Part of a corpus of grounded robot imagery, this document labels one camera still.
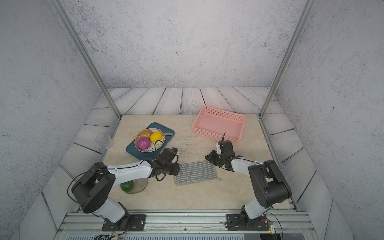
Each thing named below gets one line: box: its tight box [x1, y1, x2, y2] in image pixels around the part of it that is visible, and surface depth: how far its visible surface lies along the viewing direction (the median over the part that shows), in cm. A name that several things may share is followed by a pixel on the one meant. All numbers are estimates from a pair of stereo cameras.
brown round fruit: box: [139, 129, 153, 138], surface depth 104 cm
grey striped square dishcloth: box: [174, 160, 221, 186], surface depth 91 cm
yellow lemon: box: [150, 131, 163, 143], surface depth 104 cm
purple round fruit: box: [137, 137, 151, 150], surface depth 100 cm
